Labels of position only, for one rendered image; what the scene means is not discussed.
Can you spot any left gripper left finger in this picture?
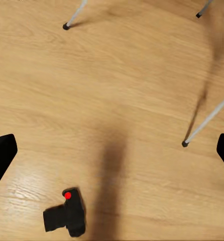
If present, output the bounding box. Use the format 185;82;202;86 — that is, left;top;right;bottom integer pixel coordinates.
0;134;18;180

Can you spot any camera tripod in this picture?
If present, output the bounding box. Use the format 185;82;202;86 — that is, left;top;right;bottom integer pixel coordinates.
63;0;224;147

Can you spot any digital camera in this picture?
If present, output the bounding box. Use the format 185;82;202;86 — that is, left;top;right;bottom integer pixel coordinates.
43;188;86;237

